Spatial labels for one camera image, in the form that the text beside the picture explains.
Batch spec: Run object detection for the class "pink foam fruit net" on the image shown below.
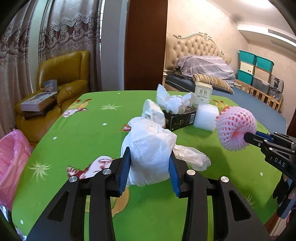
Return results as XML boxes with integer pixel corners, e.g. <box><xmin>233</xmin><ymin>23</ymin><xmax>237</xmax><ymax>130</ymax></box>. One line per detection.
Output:
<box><xmin>216</xmin><ymin>106</ymin><xmax>257</xmax><ymax>151</ymax></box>

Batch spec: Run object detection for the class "white plastic bag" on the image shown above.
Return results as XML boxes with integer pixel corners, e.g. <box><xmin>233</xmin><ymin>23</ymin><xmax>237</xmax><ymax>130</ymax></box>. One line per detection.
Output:
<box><xmin>121</xmin><ymin>117</ymin><xmax>211</xmax><ymax>187</ymax></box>

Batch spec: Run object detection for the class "pink trash bag bin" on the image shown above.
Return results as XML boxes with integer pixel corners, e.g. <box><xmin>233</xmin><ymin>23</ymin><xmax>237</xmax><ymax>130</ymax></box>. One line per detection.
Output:
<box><xmin>1</xmin><ymin>129</ymin><xmax>32</xmax><ymax>210</ymax></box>

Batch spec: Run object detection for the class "blue bed mattress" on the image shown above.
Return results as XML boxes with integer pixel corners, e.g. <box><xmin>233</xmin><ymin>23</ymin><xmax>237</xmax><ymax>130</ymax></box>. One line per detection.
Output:
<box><xmin>165</xmin><ymin>74</ymin><xmax>287</xmax><ymax>134</ymax></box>

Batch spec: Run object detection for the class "small white foam block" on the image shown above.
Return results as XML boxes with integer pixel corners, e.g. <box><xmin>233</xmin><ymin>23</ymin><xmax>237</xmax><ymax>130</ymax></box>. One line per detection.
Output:
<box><xmin>193</xmin><ymin>104</ymin><xmax>219</xmax><ymax>132</ymax></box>

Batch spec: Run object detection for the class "checkered bag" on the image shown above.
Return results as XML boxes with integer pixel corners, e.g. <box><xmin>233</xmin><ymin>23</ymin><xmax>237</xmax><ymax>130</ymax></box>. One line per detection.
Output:
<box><xmin>270</xmin><ymin>75</ymin><xmax>284</xmax><ymax>93</ymax></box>

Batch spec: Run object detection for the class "teal storage bins stack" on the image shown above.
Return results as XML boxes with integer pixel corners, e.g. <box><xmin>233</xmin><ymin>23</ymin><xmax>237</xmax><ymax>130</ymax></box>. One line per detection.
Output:
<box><xmin>237</xmin><ymin>50</ymin><xmax>274</xmax><ymax>85</ymax></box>

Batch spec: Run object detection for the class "yellow white carton box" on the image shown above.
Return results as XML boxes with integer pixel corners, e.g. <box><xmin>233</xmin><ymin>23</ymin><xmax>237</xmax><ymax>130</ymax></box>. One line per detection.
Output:
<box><xmin>193</xmin><ymin>81</ymin><xmax>213</xmax><ymax>108</ymax></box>

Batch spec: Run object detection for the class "black tissue box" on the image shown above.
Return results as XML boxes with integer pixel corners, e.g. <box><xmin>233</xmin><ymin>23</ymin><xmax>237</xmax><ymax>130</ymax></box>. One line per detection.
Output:
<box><xmin>163</xmin><ymin>106</ymin><xmax>196</xmax><ymax>131</ymax></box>

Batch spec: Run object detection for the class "crumpled white foam sheet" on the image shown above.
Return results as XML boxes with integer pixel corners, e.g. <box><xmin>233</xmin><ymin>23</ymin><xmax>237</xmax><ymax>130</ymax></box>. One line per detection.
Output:
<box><xmin>156</xmin><ymin>84</ymin><xmax>197</xmax><ymax>114</ymax></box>

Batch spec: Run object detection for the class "green cartoon tablecloth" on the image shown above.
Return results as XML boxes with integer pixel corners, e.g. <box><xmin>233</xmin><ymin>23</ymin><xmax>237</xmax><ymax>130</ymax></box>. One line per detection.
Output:
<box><xmin>12</xmin><ymin>91</ymin><xmax>281</xmax><ymax>240</ymax></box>

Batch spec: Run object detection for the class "grey striped duvet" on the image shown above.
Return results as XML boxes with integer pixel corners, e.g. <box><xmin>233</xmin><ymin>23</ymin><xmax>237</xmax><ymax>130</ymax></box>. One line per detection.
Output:
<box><xmin>174</xmin><ymin>55</ymin><xmax>235</xmax><ymax>87</ymax></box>

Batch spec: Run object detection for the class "crumpled white tissue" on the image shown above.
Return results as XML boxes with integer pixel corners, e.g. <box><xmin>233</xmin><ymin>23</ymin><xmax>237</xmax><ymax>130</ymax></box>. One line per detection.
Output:
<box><xmin>142</xmin><ymin>99</ymin><xmax>166</xmax><ymax>128</ymax></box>

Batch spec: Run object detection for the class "beige tufted headboard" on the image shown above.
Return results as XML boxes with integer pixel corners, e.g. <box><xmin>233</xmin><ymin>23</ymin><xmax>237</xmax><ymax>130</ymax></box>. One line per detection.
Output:
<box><xmin>164</xmin><ymin>32</ymin><xmax>232</xmax><ymax>71</ymax></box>

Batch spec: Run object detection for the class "large flat white box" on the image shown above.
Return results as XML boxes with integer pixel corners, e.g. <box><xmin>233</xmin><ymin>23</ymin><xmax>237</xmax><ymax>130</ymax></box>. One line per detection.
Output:
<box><xmin>20</xmin><ymin>92</ymin><xmax>58</xmax><ymax>112</ymax></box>

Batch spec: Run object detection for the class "small blue picture box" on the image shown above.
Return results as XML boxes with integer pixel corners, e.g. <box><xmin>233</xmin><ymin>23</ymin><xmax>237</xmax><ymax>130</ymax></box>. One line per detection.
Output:
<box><xmin>43</xmin><ymin>79</ymin><xmax>58</xmax><ymax>92</ymax></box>

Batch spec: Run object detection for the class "brown wooden door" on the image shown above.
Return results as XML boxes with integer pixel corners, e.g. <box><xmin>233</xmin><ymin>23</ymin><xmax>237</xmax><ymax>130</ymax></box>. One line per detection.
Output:
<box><xmin>124</xmin><ymin>0</ymin><xmax>168</xmax><ymax>90</ymax></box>

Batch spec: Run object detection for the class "left lace curtain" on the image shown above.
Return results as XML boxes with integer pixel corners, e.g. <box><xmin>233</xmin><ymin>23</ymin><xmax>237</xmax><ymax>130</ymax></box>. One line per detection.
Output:
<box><xmin>1</xmin><ymin>1</ymin><xmax>37</xmax><ymax>137</ymax></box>

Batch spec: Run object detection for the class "lace curtain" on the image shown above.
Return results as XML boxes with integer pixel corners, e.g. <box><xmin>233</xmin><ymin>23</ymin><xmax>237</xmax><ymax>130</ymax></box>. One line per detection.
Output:
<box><xmin>38</xmin><ymin>0</ymin><xmax>102</xmax><ymax>91</ymax></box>
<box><xmin>1</xmin><ymin>1</ymin><xmax>37</xmax><ymax>137</ymax></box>

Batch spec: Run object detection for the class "yellow leather armchair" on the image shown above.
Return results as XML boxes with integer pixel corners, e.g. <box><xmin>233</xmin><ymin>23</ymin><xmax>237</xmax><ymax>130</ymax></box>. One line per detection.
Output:
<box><xmin>14</xmin><ymin>51</ymin><xmax>90</xmax><ymax>143</ymax></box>

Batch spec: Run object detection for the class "right lace curtain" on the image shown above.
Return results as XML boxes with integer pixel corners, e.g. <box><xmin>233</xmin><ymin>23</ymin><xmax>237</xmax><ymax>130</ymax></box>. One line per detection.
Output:
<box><xmin>38</xmin><ymin>0</ymin><xmax>102</xmax><ymax>91</ymax></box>

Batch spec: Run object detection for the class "wooden bed rail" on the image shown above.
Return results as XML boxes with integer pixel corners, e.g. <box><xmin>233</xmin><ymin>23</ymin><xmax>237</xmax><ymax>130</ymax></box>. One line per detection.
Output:
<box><xmin>234</xmin><ymin>79</ymin><xmax>283</xmax><ymax>113</ymax></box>

